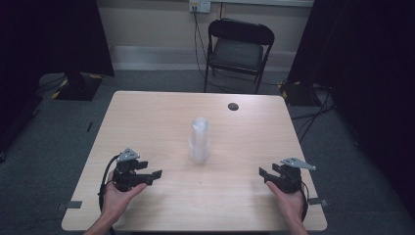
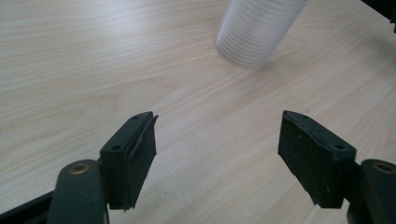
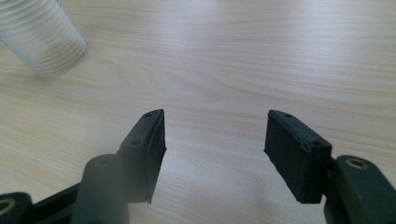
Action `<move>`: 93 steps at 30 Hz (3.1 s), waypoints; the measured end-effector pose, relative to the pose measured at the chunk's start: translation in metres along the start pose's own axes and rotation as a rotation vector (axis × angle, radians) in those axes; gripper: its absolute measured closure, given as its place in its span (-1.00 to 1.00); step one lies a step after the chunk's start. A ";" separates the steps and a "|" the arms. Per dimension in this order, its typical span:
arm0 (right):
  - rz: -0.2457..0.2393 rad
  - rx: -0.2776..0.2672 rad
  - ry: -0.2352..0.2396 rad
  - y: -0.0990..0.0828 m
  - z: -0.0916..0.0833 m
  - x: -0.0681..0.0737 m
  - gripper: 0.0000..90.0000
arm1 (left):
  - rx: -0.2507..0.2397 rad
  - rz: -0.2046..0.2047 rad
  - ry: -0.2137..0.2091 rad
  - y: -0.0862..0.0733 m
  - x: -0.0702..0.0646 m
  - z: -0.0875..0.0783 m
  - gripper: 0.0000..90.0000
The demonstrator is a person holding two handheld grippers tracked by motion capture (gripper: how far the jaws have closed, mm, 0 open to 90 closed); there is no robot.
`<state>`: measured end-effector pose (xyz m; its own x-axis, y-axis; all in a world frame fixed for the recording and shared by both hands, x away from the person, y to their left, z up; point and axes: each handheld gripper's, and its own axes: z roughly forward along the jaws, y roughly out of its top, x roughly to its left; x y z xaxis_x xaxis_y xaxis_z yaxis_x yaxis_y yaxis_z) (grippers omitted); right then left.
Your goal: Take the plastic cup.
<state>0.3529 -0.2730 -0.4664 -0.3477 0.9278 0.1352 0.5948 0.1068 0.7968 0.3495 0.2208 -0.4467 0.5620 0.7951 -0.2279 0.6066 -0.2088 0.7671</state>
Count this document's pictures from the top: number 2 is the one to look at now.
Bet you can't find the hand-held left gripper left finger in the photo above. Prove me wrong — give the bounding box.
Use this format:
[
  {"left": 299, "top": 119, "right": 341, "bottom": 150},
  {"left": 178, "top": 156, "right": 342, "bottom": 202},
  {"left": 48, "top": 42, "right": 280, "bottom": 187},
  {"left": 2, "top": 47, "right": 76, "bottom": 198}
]
[{"left": 99, "top": 111, "right": 159, "bottom": 212}]

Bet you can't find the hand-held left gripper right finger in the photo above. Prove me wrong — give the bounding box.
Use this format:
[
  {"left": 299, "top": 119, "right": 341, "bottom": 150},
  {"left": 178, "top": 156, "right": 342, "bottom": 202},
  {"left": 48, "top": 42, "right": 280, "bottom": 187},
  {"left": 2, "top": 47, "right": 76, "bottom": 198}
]
[{"left": 277, "top": 110, "right": 362, "bottom": 209}]

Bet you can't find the white plastic bottle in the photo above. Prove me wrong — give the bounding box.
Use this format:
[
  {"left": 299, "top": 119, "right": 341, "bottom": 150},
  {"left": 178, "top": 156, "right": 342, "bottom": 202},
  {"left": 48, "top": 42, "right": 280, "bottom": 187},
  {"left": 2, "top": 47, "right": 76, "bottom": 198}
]
[{"left": 216, "top": 0, "right": 309, "bottom": 70}]

